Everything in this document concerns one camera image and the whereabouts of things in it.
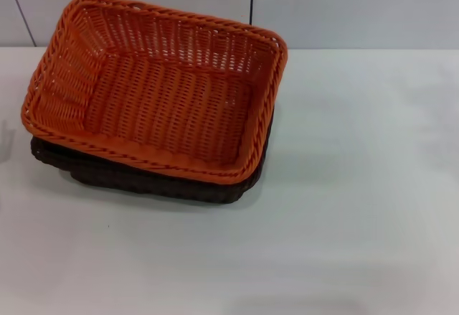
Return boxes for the orange yellow woven basket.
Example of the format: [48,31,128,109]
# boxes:
[22,0,289,186]

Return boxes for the dark brown woven basket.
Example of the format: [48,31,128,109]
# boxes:
[28,105,274,206]

